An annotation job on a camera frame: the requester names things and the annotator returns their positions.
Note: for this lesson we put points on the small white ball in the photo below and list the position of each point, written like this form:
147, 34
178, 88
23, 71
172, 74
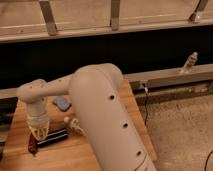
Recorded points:
66, 119

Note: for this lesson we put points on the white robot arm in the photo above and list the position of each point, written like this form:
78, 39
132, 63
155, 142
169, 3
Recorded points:
93, 91

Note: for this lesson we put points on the clear bottle in background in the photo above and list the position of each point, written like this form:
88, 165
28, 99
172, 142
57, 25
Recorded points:
190, 62

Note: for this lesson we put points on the black white striped eraser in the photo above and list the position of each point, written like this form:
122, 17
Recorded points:
53, 137

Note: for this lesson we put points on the blue sponge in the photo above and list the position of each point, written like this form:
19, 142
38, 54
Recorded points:
62, 104

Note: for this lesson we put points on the red brown snack bar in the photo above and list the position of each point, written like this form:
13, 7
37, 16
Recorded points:
32, 145

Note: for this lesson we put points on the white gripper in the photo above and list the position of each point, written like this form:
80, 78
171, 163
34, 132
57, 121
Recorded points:
38, 120

